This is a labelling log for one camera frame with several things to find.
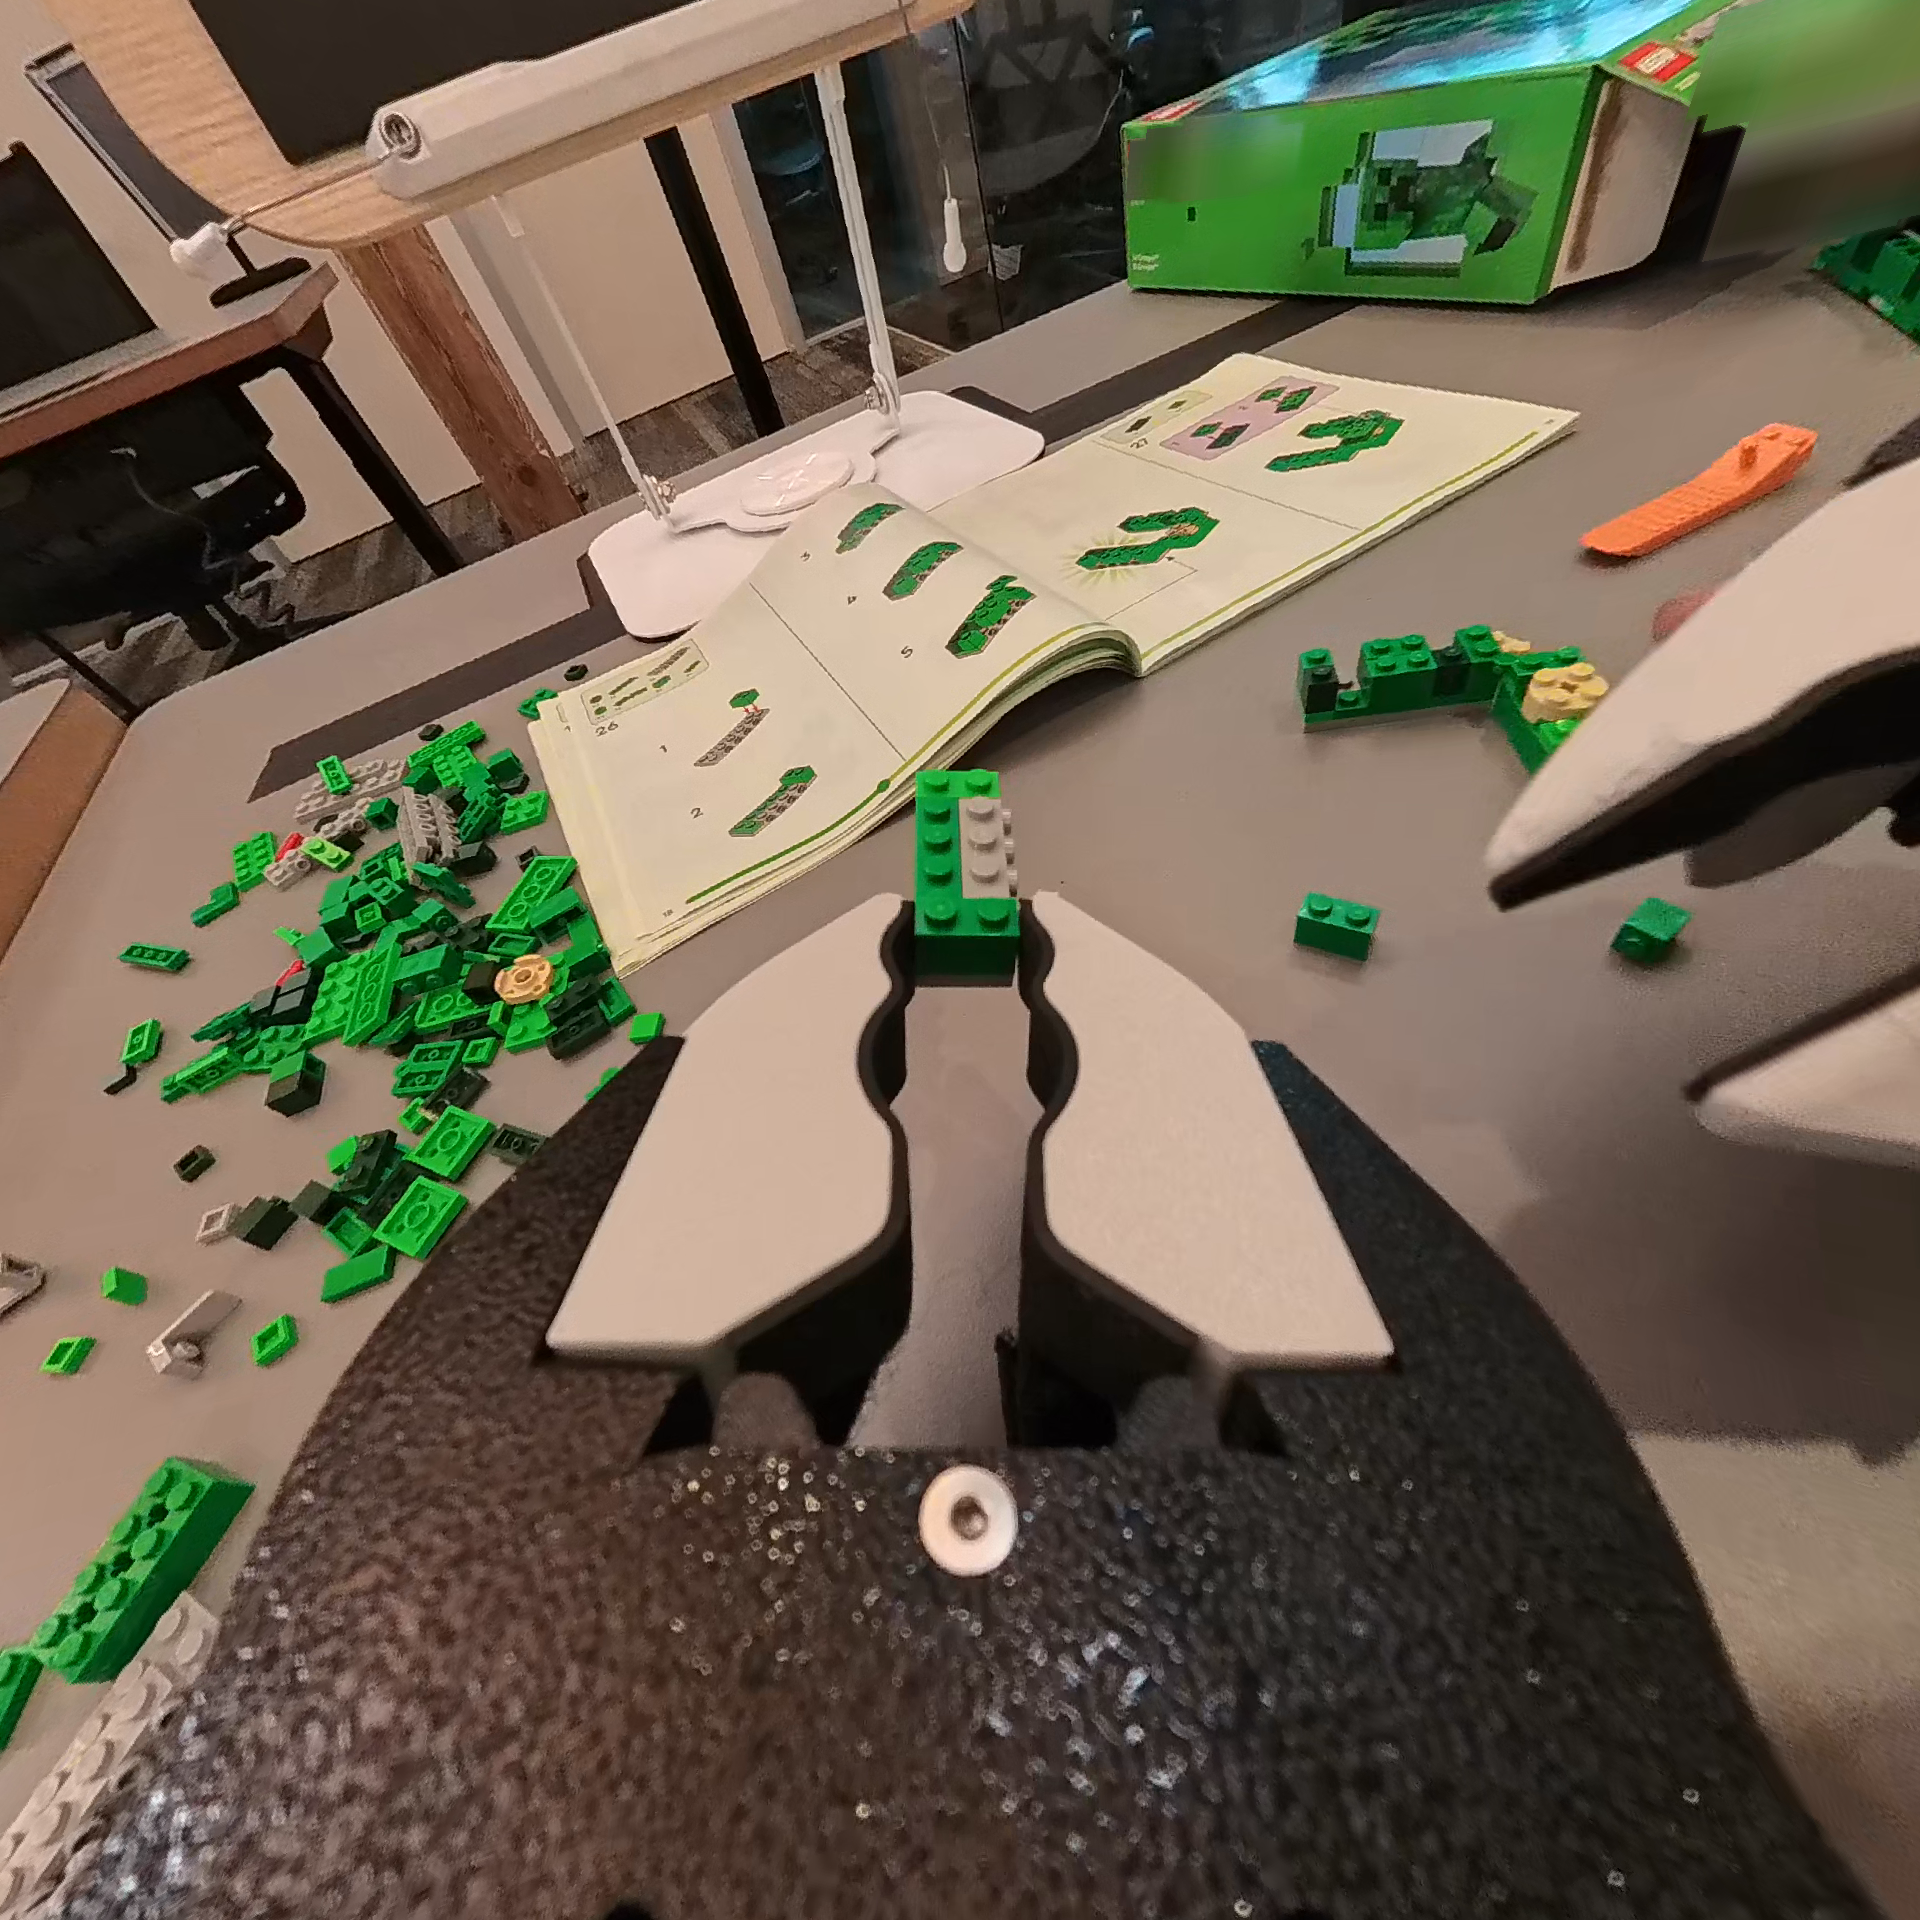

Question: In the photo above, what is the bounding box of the green tan partial brick build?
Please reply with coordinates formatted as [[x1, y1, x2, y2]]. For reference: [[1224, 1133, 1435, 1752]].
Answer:
[[1296, 625, 1613, 774]]

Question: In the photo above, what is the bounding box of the wood-backed black panel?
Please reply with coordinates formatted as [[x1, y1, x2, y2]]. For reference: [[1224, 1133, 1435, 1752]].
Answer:
[[36, 0, 976, 248]]

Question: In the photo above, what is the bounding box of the orange brick separator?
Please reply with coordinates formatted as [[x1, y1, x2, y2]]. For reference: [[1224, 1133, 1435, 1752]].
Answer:
[[1579, 423, 1820, 565]]

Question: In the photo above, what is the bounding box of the grey desk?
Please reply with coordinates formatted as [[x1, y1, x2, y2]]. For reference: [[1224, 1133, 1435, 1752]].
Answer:
[[0, 224, 1920, 1920]]

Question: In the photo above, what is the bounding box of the long green brick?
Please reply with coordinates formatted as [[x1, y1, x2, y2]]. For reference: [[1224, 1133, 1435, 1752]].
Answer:
[[29, 1455, 256, 1685]]

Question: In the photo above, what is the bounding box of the grey brick plate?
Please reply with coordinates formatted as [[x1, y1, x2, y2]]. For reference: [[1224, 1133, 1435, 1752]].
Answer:
[[66, 1590, 227, 1741], [0, 1680, 153, 1895]]

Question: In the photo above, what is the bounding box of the building instruction booklet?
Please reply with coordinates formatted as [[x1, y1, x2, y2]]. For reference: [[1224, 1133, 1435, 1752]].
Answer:
[[525, 352, 1581, 976]]

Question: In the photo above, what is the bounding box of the grey bracket piece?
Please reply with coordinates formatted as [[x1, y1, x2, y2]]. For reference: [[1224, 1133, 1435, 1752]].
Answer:
[[147, 1288, 243, 1377]]

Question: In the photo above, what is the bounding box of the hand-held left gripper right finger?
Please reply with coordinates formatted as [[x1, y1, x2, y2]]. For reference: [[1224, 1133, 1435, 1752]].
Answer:
[[1020, 890, 1401, 1375]]

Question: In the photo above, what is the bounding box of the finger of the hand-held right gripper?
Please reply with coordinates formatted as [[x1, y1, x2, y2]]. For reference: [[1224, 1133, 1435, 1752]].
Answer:
[[1481, 478, 1920, 911], [1682, 983, 1920, 1203]]

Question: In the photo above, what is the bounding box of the black mesh office chair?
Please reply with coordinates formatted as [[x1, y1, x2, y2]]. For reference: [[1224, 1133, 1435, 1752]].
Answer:
[[0, 434, 303, 677]]

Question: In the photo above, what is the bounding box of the brown-top background desk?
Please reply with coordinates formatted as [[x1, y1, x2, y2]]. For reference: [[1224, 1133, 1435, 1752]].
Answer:
[[0, 262, 466, 600]]

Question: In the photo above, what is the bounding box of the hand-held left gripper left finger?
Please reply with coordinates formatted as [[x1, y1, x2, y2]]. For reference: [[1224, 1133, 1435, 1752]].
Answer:
[[545, 890, 922, 1374]]

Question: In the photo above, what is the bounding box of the wood-edged neighbouring desk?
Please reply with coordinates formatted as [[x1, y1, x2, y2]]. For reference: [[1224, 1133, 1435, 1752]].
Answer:
[[0, 674, 129, 961]]

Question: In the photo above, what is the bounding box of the green toy set box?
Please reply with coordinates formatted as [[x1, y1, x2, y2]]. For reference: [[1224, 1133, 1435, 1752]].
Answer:
[[1122, 0, 1749, 306]]

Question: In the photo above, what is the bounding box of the pile of green bricks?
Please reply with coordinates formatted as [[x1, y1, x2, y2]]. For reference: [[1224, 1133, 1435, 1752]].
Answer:
[[96, 720, 671, 1307]]

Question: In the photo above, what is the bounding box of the green grey brick assembly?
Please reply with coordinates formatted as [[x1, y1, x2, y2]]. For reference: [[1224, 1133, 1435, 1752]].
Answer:
[[912, 765, 1037, 990]]

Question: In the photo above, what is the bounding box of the wooden post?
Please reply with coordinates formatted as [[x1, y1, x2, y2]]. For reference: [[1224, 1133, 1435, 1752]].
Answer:
[[337, 224, 588, 542]]

